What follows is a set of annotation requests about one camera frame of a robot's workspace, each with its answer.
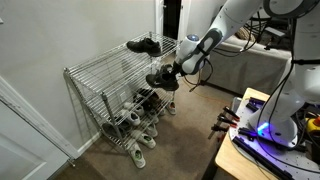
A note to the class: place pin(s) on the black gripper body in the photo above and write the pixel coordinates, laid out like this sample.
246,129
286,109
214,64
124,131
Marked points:
173,69

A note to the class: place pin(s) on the black shoe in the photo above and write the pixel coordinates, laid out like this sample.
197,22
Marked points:
145,46
162,80

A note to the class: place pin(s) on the dark brown shoe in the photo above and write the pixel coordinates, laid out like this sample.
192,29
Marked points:
149,99

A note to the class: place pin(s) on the white red sneaker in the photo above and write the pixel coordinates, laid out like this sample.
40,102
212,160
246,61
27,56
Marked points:
171,108

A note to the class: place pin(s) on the black orange bar clamp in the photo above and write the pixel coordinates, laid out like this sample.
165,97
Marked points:
233,114

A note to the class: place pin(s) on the white sneaker lower shelf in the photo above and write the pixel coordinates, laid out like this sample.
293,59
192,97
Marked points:
130,117

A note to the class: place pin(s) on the grey couch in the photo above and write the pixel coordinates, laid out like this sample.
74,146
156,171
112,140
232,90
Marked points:
256,68

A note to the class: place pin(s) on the white green sneaker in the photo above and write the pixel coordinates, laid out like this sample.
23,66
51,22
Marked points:
137,156

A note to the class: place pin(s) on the wooden table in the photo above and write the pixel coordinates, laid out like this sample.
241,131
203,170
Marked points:
232,162

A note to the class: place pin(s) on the white door right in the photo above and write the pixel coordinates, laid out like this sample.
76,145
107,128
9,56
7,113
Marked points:
30,148

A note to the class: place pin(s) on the chrome wire shoe rack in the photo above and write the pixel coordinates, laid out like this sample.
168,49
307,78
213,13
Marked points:
108,83

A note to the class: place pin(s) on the round grey robot base plate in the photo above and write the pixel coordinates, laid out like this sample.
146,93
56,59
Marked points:
284,156

